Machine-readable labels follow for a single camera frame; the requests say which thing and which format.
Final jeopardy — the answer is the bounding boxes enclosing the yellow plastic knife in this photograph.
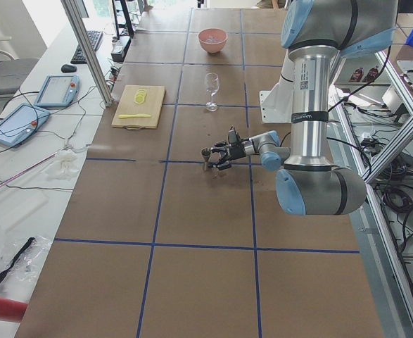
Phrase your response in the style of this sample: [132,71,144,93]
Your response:
[118,113,152,119]

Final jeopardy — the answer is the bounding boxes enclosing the steel jigger measure cup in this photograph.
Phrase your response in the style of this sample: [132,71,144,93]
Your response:
[201,147,211,171]

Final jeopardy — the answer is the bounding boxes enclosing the clear ice cubes pile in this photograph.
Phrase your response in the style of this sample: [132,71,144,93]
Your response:
[205,35,221,44]

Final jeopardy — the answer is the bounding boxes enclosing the bamboo cutting board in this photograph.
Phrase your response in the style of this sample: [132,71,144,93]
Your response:
[111,85,165,129]

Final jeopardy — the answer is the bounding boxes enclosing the near blue teach pendant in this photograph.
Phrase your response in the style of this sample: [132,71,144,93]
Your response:
[0,104,50,147]

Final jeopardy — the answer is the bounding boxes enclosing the white crumpled cloth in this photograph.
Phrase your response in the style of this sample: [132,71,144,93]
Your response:
[45,149,80,180]

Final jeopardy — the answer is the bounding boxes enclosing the far blue teach pendant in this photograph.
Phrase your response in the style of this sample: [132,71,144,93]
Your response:
[34,75,80,109]

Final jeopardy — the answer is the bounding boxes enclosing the black keyboard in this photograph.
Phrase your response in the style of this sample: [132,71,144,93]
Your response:
[70,30,104,65]

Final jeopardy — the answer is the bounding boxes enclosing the black computer mouse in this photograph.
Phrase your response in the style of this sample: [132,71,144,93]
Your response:
[61,64,77,73]

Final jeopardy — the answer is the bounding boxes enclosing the pink ice bowl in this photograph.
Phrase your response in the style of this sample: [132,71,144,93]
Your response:
[198,28,228,54]

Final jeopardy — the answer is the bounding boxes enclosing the blue teach pendant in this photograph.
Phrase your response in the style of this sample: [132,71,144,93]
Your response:
[34,75,80,109]
[0,104,50,147]

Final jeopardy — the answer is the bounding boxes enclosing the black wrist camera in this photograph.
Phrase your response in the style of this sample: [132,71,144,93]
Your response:
[228,126,242,146]

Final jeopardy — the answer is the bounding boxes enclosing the black power box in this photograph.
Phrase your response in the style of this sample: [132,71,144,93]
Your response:
[110,36,131,63]

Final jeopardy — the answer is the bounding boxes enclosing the aluminium frame post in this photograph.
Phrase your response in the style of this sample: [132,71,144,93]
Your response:
[61,0,113,107]

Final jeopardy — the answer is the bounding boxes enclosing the clear wine glass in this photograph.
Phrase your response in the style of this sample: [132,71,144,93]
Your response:
[205,73,220,111]

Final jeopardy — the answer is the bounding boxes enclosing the red cylinder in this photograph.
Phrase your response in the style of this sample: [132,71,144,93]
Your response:
[0,297,28,323]

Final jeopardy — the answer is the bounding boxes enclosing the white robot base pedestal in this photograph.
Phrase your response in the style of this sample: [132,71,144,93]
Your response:
[260,54,294,124]

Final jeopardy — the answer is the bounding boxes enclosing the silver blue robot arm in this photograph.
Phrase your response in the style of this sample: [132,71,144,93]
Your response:
[211,1,398,215]

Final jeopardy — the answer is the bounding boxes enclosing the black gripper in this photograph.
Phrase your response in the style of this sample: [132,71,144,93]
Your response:
[208,141,247,170]

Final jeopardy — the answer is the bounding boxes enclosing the clear plastic bag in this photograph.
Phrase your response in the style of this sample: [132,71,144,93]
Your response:
[0,229,53,286]

